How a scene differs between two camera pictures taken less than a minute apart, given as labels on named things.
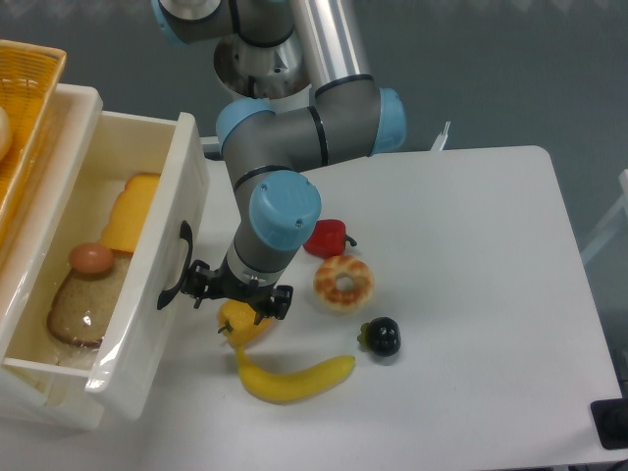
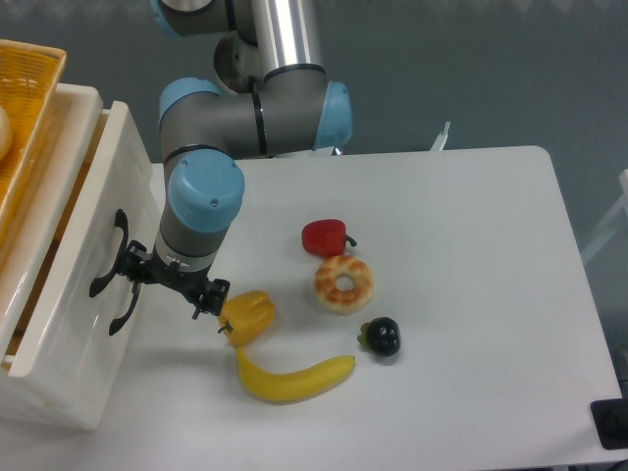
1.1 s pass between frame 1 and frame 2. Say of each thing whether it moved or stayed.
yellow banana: stayed
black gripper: moved
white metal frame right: stayed
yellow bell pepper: stayed
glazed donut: stayed
